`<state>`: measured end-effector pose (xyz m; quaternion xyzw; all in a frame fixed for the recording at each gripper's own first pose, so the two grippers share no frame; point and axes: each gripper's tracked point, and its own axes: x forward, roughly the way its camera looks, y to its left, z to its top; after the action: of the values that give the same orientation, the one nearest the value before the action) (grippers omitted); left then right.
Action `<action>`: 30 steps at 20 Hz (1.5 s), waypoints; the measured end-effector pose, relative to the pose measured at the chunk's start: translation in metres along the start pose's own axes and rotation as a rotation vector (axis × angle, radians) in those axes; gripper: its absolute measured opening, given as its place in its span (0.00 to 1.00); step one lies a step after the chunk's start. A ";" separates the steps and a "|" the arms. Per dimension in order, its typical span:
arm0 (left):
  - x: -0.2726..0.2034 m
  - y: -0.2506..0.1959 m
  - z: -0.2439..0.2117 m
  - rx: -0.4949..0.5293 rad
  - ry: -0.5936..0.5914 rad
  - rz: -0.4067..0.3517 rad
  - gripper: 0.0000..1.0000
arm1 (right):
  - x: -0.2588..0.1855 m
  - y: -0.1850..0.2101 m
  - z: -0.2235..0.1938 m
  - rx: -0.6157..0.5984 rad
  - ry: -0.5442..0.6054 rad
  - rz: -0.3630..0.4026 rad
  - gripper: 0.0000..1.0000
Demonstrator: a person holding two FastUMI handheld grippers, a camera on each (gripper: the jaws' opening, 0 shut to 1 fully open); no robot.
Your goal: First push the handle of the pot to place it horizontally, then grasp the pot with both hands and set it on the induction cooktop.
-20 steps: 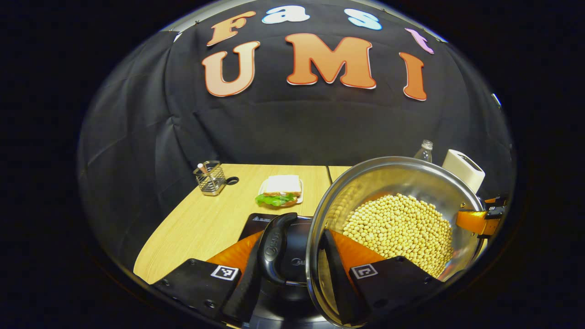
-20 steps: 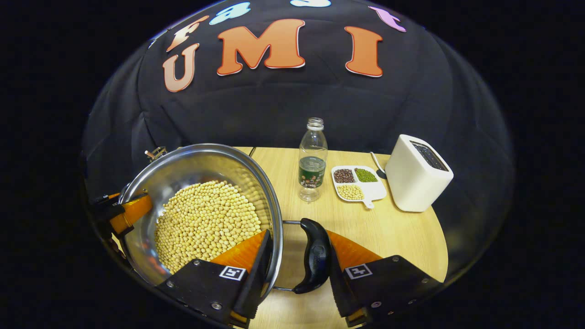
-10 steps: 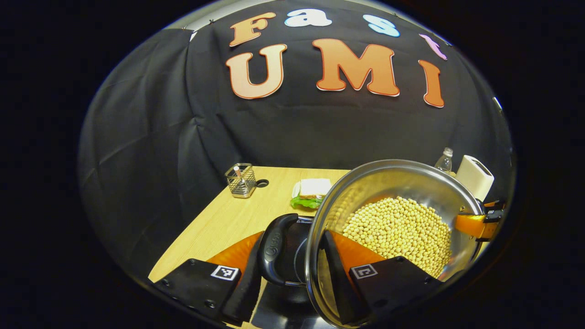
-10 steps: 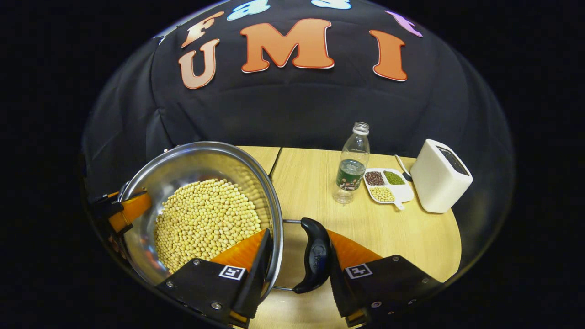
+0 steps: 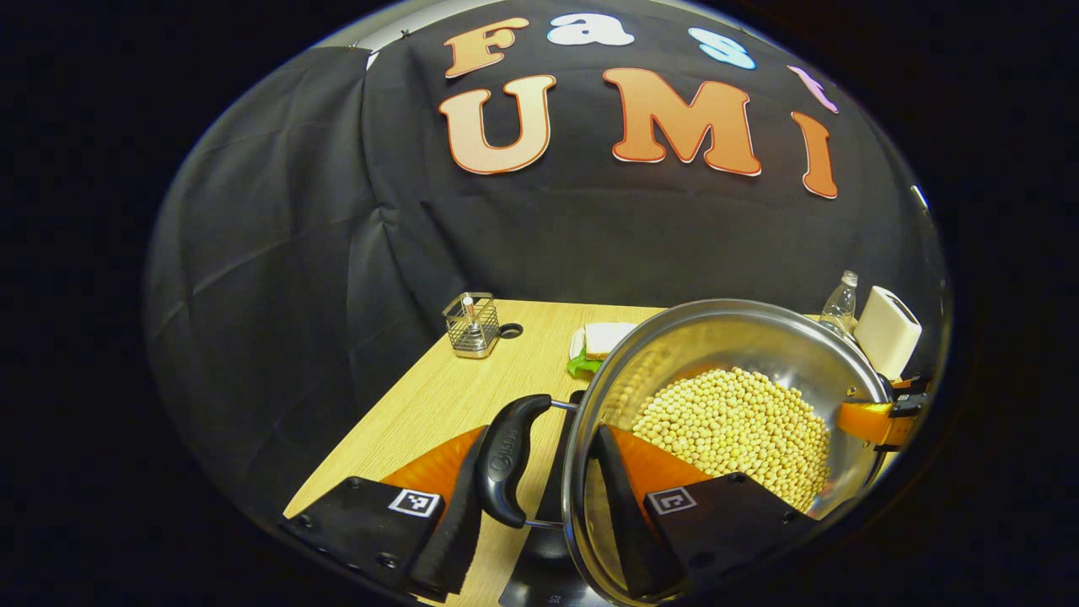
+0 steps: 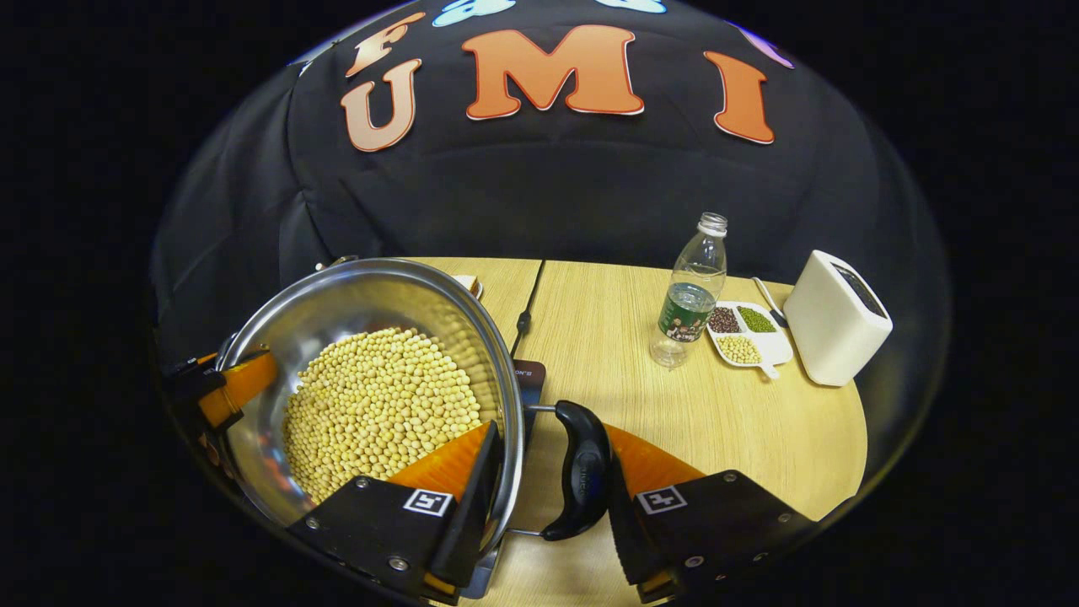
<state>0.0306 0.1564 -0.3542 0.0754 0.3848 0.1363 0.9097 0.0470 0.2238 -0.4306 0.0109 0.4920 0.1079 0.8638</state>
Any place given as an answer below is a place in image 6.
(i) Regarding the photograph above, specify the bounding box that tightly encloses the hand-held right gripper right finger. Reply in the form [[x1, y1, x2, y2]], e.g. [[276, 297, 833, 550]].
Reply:
[[607, 424, 820, 604]]

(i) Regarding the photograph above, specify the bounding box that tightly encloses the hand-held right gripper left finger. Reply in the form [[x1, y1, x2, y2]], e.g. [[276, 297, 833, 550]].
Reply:
[[285, 422, 504, 606]]

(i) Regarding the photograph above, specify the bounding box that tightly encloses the steel pot with black handles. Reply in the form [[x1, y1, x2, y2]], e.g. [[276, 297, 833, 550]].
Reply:
[[215, 257, 612, 557]]

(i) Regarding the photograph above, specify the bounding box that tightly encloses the black induction cooktop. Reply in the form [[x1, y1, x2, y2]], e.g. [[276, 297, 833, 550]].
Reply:
[[459, 360, 547, 600]]

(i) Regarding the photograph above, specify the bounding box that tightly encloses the pile of soybeans in pot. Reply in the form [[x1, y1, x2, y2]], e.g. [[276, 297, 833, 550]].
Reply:
[[282, 327, 483, 505]]

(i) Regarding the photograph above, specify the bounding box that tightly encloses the white divided tray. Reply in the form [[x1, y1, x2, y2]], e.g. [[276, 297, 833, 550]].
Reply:
[[705, 301, 795, 380]]

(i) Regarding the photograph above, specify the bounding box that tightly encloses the clear plastic water bottle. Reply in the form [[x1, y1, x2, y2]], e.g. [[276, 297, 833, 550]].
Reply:
[[649, 212, 729, 370]]

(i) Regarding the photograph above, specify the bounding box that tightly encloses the white toaster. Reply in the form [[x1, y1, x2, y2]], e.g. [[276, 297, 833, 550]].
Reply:
[[782, 250, 894, 387]]

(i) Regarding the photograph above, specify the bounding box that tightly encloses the black backdrop cloth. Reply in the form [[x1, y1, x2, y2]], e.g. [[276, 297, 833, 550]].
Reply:
[[150, 0, 952, 473]]

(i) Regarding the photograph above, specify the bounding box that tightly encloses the white toaster cable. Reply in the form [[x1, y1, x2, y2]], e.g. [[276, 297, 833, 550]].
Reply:
[[750, 277, 789, 328]]

